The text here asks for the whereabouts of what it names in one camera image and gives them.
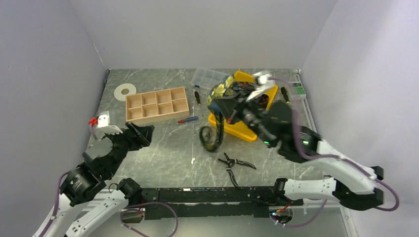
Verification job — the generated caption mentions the white tape ring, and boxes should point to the white tape ring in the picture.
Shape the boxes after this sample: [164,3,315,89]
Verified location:
[114,83,137,101]

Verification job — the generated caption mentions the black pliers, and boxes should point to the black pliers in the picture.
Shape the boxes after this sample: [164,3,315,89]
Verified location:
[218,153,257,190]

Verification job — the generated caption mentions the clear plastic organizer box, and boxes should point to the clear plastic organizer box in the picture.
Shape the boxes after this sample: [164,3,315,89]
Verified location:
[191,68,229,89]

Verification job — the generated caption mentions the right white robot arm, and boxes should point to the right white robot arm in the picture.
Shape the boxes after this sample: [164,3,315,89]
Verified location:
[213,96,384,211]

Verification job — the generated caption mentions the white green electronic box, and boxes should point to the white green electronic box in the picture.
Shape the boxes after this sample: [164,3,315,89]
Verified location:
[289,81,306,101]

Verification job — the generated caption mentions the dark orange floral tie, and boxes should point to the dark orange floral tie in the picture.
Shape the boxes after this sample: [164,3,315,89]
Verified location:
[224,81,256,98]

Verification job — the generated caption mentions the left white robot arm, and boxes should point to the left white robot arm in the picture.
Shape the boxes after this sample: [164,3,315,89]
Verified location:
[34,122,155,237]

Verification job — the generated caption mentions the red blue screwdriver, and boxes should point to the red blue screwdriver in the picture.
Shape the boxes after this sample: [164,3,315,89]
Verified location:
[170,116,199,125]

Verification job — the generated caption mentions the black yellow screwdriver left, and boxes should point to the black yellow screwdriver left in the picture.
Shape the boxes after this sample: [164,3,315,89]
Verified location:
[194,90,204,117]

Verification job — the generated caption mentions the black yellow screwdriver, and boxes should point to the black yellow screwdriver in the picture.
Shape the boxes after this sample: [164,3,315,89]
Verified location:
[194,90,204,117]
[280,86,291,104]

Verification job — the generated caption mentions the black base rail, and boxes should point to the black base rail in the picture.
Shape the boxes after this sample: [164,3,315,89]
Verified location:
[129,186,288,220]

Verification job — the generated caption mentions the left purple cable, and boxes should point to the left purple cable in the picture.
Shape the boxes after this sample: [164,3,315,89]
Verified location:
[39,124,179,237]

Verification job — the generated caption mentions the yellow plastic tray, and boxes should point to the yellow plastic tray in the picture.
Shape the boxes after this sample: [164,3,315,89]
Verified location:
[200,71,277,148]

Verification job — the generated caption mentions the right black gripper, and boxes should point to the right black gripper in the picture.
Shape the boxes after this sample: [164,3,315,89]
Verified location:
[214,86,276,146]

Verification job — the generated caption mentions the black yellow screwdriver right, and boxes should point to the black yellow screwdriver right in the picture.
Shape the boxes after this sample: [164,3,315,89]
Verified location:
[280,86,291,104]

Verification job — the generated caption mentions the blue yellow floral tie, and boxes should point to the blue yellow floral tie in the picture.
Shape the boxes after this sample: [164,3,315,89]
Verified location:
[199,75,235,153]

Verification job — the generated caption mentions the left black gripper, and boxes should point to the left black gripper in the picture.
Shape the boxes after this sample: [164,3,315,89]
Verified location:
[104,120,154,177]

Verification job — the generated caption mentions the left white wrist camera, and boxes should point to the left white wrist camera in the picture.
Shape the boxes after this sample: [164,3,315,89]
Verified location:
[88,111,123,140]

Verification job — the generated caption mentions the wooden compartment box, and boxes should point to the wooden compartment box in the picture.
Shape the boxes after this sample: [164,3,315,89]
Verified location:
[126,87,190,125]

